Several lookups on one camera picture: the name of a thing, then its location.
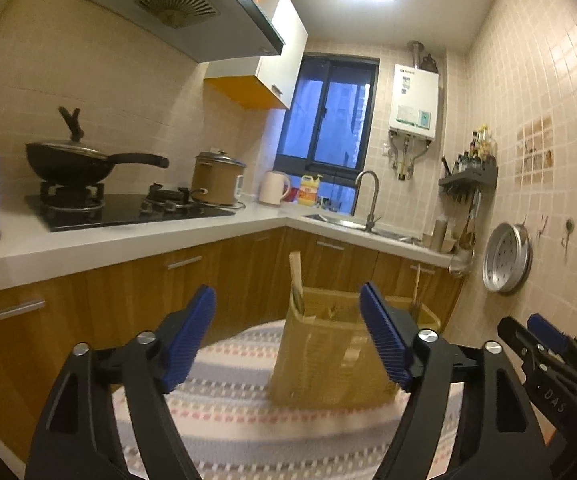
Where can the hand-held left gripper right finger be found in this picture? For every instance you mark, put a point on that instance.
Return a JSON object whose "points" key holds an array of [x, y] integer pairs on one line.
{"points": [[386, 332]]}

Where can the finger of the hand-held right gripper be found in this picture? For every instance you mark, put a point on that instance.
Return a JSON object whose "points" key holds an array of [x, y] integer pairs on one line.
{"points": [[516, 337], [548, 332]]}

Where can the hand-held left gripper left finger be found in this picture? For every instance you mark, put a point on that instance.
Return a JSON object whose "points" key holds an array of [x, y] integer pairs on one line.
{"points": [[191, 335]]}

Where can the beige plastic utensil basket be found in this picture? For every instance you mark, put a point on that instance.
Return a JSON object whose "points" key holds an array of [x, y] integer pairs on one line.
{"points": [[318, 360]]}

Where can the hanging wooden utensils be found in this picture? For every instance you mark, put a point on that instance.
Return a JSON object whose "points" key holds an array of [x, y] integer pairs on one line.
{"points": [[470, 225]]}

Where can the round metal steamer tray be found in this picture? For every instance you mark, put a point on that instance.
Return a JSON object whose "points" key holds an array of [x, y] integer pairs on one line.
{"points": [[506, 260]]}

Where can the wooden base cabinets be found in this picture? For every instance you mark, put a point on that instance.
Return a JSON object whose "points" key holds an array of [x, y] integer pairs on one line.
{"points": [[118, 290]]}

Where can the pale wooden spatula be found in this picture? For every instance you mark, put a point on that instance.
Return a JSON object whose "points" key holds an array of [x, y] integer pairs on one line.
{"points": [[297, 280]]}

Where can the striped woven mat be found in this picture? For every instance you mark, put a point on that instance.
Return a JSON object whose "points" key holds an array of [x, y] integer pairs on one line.
{"points": [[248, 425]]}

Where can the brown cylinder container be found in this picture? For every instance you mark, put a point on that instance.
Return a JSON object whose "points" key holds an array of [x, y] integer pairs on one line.
{"points": [[440, 235]]}

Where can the steel sink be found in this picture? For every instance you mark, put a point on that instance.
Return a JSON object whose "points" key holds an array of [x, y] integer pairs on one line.
{"points": [[348, 224]]}

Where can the steel kitchen faucet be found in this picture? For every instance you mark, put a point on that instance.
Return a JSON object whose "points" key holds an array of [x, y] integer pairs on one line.
{"points": [[369, 210]]}

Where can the black glass gas stove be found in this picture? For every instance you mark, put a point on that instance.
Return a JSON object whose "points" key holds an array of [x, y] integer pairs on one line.
{"points": [[118, 210]]}

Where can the brown rice cooker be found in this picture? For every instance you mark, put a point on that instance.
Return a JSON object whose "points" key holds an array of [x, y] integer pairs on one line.
{"points": [[213, 182]]}

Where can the yellow detergent bottle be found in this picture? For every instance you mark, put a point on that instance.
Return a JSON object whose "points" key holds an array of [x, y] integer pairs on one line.
{"points": [[309, 192]]}

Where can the small red container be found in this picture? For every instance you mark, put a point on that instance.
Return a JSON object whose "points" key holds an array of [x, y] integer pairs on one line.
{"points": [[295, 195]]}

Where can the cream electric kettle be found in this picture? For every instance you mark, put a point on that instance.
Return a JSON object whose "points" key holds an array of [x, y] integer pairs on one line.
{"points": [[272, 189]]}

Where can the water heater pipes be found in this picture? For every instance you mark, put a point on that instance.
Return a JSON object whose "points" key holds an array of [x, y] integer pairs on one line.
{"points": [[404, 157]]}

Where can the row of seasoning bottles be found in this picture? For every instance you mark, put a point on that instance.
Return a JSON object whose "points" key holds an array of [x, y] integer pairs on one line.
{"points": [[478, 152]]}

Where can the black frying pan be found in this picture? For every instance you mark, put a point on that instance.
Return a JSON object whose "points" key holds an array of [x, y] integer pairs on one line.
{"points": [[73, 165]]}

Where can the dark framed window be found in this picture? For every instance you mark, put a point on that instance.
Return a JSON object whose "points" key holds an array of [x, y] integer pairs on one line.
{"points": [[328, 115]]}

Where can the white gas water heater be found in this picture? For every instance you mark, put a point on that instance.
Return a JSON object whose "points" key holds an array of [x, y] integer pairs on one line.
{"points": [[413, 100]]}

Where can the grey range hood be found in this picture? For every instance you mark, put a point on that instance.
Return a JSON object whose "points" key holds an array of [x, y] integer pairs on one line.
{"points": [[133, 25]]}

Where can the round metal wall hook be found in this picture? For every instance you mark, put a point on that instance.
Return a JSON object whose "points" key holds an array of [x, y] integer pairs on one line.
{"points": [[567, 225]]}

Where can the dark wall rack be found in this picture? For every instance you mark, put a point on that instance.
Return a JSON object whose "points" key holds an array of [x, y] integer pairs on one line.
{"points": [[468, 177]]}

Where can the white and orange wall cabinet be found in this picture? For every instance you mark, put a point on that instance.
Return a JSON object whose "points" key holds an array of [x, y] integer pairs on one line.
{"points": [[278, 50]]}

